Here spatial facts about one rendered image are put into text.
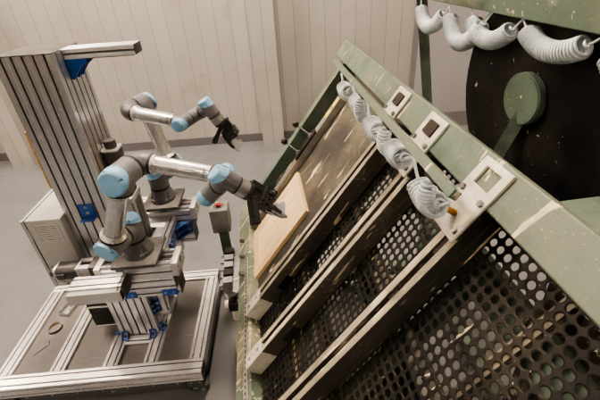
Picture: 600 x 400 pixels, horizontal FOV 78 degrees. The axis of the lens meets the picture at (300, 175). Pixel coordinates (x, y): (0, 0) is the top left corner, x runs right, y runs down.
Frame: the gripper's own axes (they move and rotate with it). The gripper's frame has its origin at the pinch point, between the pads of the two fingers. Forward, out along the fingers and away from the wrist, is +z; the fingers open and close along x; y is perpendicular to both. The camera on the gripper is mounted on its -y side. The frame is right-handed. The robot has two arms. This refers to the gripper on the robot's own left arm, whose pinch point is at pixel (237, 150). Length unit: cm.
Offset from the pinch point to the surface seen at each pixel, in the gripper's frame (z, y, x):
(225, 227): 42, -41, 0
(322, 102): 5, 56, 12
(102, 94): -61, -221, 304
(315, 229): 17, 36, -80
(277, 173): 30.3, 7.8, 9.6
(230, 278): 48, -35, -43
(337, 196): 9, 51, -79
